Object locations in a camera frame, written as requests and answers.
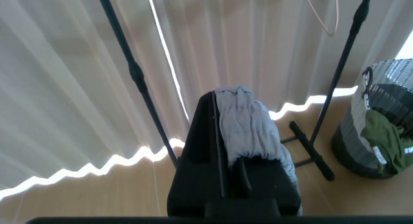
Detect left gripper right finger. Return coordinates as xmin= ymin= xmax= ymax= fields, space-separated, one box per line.
xmin=227 ymin=156 xmax=301 ymax=216

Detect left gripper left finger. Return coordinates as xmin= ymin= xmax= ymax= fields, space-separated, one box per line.
xmin=166 ymin=90 xmax=227 ymax=217

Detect pale grey shorts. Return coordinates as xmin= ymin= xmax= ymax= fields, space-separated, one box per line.
xmin=214 ymin=85 xmax=303 ymax=217

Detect white laundry basket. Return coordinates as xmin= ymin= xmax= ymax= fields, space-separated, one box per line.
xmin=332 ymin=58 xmax=413 ymax=179

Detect black clothes rack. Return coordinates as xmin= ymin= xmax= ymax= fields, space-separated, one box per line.
xmin=96 ymin=0 xmax=375 ymax=182

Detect pink clothes hanger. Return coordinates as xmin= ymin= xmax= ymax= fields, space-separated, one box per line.
xmin=303 ymin=0 xmax=339 ymax=37

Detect green garment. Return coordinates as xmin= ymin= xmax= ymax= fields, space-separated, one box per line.
xmin=360 ymin=109 xmax=413 ymax=176

